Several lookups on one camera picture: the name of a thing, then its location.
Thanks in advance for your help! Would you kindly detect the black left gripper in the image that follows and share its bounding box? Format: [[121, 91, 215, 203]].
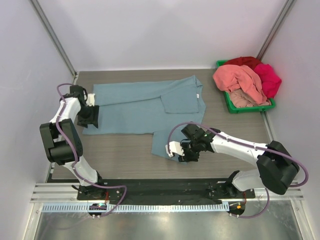
[[77, 104, 99, 129]]

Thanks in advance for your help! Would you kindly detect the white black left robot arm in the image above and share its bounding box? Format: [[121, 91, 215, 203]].
[[39, 83, 106, 200]]

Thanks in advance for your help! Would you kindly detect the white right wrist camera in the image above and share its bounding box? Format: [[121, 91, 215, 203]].
[[165, 141, 185, 158]]

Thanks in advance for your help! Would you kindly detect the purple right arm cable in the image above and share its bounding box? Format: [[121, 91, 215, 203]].
[[165, 121, 310, 219]]

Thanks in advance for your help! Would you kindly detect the slotted white cable duct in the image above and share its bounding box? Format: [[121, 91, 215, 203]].
[[42, 202, 229, 213]]

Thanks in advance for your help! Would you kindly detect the beige t shirt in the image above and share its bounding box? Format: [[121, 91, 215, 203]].
[[229, 89, 271, 108]]

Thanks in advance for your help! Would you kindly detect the aluminium frame post left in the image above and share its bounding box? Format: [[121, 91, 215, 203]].
[[29, 0, 78, 80]]

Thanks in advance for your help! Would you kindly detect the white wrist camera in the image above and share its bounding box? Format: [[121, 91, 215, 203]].
[[86, 93, 95, 107], [165, 141, 185, 158]]

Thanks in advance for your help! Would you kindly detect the aluminium frame post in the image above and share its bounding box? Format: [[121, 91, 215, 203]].
[[256, 0, 297, 61], [29, 0, 78, 80]]

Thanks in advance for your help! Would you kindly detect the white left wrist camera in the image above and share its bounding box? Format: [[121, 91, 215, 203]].
[[86, 93, 95, 107]]

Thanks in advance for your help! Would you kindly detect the light blue t shirt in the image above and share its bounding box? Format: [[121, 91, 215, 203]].
[[82, 76, 206, 159]]

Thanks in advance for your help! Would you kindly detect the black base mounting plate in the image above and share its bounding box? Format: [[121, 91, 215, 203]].
[[72, 178, 256, 206]]

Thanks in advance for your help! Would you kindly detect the aluminium frame post right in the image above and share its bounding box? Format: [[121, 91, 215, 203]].
[[256, 0, 297, 61]]

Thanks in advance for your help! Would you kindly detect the magenta t shirt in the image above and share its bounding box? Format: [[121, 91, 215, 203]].
[[254, 63, 282, 99]]

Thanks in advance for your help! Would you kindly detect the dark red t shirt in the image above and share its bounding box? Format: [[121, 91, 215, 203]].
[[223, 56, 262, 70]]

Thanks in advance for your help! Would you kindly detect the salmon pink t shirt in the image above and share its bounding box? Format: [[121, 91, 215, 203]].
[[213, 64, 268, 104]]

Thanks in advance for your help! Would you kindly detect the green plastic bin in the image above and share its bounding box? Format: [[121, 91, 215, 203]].
[[212, 60, 276, 114]]

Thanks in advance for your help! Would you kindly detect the aluminium front rail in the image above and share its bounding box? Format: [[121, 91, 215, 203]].
[[30, 180, 305, 204]]

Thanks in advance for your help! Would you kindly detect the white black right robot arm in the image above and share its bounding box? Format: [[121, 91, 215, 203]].
[[179, 124, 300, 198]]

